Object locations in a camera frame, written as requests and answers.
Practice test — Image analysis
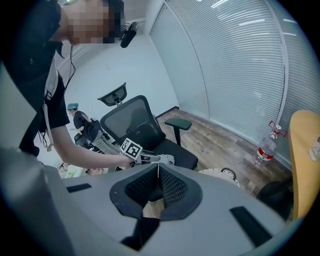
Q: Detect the round wooden table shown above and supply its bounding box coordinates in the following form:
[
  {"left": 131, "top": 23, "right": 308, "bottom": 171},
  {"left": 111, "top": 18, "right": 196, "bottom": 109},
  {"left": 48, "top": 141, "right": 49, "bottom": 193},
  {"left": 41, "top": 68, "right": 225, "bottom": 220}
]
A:
[{"left": 288, "top": 109, "right": 320, "bottom": 222}]

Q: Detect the person's head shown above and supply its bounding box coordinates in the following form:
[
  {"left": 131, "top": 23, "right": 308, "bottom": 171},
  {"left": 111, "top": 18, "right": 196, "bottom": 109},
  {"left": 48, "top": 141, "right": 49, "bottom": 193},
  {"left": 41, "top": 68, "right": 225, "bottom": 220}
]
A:
[{"left": 61, "top": 0, "right": 125, "bottom": 46}]

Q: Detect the person's left forearm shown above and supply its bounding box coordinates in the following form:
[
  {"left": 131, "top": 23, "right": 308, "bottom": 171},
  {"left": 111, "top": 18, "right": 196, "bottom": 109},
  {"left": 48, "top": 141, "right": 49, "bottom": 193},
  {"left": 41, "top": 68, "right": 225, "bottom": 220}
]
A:
[{"left": 51, "top": 123, "right": 133, "bottom": 169}]

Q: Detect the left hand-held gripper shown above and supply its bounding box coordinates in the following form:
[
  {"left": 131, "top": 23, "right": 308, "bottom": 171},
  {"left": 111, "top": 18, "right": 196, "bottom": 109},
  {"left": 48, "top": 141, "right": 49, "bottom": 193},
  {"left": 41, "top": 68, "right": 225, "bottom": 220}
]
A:
[{"left": 119, "top": 137, "right": 163, "bottom": 168}]

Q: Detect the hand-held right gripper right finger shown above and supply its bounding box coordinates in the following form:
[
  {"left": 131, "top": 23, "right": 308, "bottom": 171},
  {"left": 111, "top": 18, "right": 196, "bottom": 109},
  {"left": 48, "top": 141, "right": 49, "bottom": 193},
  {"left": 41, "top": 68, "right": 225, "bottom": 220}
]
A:
[{"left": 158, "top": 163, "right": 203, "bottom": 222}]

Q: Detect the black table base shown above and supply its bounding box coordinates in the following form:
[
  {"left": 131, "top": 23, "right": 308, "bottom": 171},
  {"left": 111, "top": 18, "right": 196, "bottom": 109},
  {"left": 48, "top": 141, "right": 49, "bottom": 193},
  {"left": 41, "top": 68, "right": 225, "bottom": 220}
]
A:
[{"left": 256, "top": 176, "right": 295, "bottom": 222}]

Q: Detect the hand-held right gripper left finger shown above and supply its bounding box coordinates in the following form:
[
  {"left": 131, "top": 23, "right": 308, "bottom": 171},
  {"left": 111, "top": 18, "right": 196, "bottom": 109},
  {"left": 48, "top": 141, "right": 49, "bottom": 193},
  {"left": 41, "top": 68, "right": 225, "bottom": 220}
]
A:
[{"left": 109, "top": 162, "right": 161, "bottom": 221}]

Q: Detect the glass partition with blinds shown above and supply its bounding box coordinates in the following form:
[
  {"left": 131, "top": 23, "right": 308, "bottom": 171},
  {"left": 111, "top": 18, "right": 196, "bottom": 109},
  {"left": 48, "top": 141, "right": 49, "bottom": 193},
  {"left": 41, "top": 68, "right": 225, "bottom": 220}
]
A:
[{"left": 149, "top": 0, "right": 320, "bottom": 171}]

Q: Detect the black head camera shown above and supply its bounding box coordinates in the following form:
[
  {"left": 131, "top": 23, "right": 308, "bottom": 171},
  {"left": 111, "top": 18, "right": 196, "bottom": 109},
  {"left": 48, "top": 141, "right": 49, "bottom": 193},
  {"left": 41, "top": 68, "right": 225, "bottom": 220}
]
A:
[{"left": 119, "top": 21, "right": 140, "bottom": 49}]

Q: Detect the red label plastic bottle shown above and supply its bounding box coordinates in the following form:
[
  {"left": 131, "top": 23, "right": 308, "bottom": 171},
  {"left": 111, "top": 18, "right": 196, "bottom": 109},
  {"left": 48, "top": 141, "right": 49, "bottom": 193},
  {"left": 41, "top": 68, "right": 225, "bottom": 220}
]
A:
[{"left": 253, "top": 120, "right": 288, "bottom": 167}]

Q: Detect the black mesh office chair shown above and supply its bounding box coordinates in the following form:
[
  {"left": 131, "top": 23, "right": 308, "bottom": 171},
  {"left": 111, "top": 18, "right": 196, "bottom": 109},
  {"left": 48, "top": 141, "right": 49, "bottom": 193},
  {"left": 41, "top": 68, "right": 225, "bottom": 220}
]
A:
[{"left": 97, "top": 82, "right": 200, "bottom": 202}]

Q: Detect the person's black shirt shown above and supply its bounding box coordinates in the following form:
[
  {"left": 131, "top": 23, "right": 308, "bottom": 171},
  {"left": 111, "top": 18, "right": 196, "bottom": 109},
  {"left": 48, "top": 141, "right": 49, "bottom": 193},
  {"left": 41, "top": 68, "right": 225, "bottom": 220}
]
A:
[{"left": 0, "top": 0, "right": 71, "bottom": 158}]

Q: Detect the grey backpack harness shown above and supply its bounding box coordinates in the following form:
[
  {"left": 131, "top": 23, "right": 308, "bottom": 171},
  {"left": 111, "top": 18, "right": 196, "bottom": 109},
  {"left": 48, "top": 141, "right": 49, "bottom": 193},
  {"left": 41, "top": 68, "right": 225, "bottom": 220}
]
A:
[{"left": 42, "top": 57, "right": 66, "bottom": 152}]

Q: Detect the black head camera cable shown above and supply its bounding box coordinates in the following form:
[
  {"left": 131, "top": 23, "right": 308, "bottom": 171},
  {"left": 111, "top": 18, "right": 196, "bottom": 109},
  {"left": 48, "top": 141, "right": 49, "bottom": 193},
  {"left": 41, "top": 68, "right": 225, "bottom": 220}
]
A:
[{"left": 63, "top": 44, "right": 77, "bottom": 93}]

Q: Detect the clear plastic water bottle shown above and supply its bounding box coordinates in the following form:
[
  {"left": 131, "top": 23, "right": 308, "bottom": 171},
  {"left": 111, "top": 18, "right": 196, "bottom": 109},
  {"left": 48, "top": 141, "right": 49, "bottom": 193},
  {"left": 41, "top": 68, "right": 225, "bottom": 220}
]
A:
[{"left": 309, "top": 136, "right": 320, "bottom": 162}]

